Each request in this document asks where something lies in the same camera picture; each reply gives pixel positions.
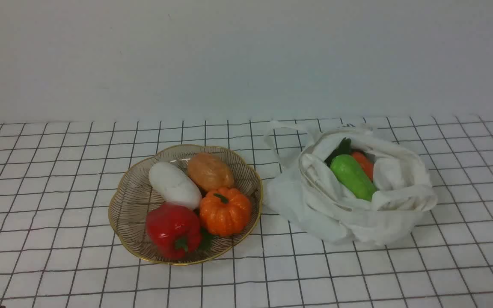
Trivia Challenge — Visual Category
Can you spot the green cucumber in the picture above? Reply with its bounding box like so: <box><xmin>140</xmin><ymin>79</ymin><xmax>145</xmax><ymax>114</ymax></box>
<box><xmin>330</xmin><ymin>154</ymin><xmax>377</xmax><ymax>201</ymax></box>

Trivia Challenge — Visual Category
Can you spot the white cloth bag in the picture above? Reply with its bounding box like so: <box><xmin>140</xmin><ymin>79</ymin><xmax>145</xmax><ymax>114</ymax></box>
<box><xmin>264</xmin><ymin>120</ymin><xmax>438</xmax><ymax>246</ymax></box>

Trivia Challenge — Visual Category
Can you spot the brown potato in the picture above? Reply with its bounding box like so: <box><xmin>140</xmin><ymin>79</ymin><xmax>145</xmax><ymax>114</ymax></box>
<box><xmin>187</xmin><ymin>153</ymin><xmax>235</xmax><ymax>192</ymax></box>

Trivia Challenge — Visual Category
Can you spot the orange pumpkin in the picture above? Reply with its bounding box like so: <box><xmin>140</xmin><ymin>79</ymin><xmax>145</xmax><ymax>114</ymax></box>
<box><xmin>199</xmin><ymin>187</ymin><xmax>252</xmax><ymax>237</ymax></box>

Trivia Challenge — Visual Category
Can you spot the white radish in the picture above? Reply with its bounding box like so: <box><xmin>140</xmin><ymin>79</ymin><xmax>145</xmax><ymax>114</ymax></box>
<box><xmin>148</xmin><ymin>162</ymin><xmax>202</xmax><ymax>210</ymax></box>

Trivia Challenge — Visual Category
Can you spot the red bell pepper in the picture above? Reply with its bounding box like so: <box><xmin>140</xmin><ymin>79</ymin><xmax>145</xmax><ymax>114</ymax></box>
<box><xmin>146</xmin><ymin>202</ymin><xmax>202</xmax><ymax>261</ymax></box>

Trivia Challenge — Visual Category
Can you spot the orange carrot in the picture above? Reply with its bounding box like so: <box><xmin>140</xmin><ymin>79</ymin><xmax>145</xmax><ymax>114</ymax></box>
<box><xmin>351</xmin><ymin>151</ymin><xmax>374</xmax><ymax>181</ymax></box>

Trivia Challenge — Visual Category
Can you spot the white checkered tablecloth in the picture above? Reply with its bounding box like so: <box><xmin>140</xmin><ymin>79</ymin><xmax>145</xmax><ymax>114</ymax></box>
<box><xmin>0</xmin><ymin>115</ymin><xmax>493</xmax><ymax>308</ymax></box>

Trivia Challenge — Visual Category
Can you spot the gold wire basket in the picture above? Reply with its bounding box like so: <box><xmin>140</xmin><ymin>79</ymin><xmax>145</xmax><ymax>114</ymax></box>
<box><xmin>108</xmin><ymin>144</ymin><xmax>264</xmax><ymax>266</ymax></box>

